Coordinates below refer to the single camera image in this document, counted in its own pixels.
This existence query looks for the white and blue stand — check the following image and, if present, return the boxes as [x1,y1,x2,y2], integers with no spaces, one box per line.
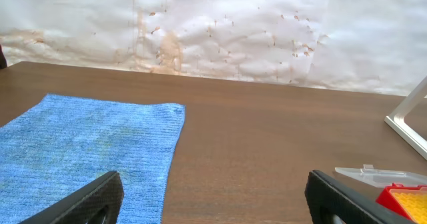
[384,75,427,161]

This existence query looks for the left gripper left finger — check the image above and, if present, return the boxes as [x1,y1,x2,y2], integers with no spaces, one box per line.
[18,170,125,224]

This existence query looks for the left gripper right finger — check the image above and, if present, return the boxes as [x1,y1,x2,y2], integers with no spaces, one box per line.
[304,169,416,224]

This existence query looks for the red and yellow tip box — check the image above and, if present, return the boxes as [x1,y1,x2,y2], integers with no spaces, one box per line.
[334,163,427,224]

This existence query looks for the blue cloth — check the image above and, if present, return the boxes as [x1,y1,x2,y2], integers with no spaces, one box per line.
[0,93,187,224]

